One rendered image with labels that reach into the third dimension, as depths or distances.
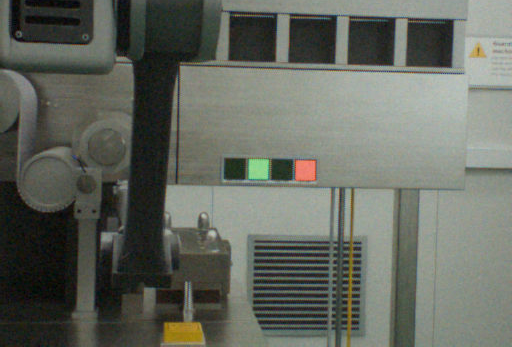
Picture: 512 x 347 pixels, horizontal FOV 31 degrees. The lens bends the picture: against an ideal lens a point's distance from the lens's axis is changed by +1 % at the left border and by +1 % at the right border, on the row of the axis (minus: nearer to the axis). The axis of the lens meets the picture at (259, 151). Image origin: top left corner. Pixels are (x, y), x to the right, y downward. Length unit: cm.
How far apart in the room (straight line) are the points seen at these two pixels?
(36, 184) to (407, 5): 103
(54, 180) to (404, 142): 91
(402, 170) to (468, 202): 256
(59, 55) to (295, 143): 155
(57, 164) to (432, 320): 329
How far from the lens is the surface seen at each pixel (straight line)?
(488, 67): 490
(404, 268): 256
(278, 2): 230
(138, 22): 81
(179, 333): 173
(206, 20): 81
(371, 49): 241
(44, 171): 196
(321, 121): 231
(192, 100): 227
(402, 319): 259
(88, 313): 193
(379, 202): 477
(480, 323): 504
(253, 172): 228
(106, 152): 193
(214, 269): 194
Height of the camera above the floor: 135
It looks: 3 degrees down
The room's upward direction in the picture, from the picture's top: 2 degrees clockwise
